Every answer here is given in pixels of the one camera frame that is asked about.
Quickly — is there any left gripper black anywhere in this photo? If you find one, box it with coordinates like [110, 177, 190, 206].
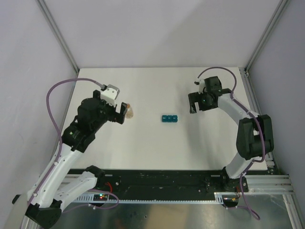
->
[91, 90, 126, 132]

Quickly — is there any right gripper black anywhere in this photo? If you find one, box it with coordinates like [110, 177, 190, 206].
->
[188, 90, 216, 114]

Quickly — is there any teal weekly pill organizer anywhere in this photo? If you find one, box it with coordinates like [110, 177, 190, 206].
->
[161, 115, 178, 123]

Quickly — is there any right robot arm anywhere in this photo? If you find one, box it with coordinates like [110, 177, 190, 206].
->
[188, 76, 274, 191]

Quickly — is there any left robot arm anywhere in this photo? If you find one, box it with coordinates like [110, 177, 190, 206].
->
[25, 85, 127, 229]

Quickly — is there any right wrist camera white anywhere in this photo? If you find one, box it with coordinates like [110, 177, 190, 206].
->
[194, 79, 205, 94]

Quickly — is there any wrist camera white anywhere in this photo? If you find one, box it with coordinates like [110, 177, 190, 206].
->
[194, 79, 205, 94]
[100, 84, 120, 107]

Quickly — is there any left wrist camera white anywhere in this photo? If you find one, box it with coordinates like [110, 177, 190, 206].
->
[100, 84, 120, 107]

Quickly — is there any right aluminium frame post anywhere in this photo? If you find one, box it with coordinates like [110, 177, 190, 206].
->
[244, 0, 289, 73]

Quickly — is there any aluminium frame post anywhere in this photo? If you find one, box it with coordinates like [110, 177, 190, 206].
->
[244, 0, 289, 73]
[35, 0, 80, 73]

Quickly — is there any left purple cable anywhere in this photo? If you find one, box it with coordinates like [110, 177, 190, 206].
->
[26, 78, 107, 208]

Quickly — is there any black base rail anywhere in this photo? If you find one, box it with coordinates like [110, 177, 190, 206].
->
[69, 168, 248, 201]

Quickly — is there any grey slotted cable duct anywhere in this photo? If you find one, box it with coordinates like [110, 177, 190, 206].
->
[71, 193, 235, 205]

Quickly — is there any left aluminium frame post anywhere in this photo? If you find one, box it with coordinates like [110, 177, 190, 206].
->
[35, 0, 80, 73]

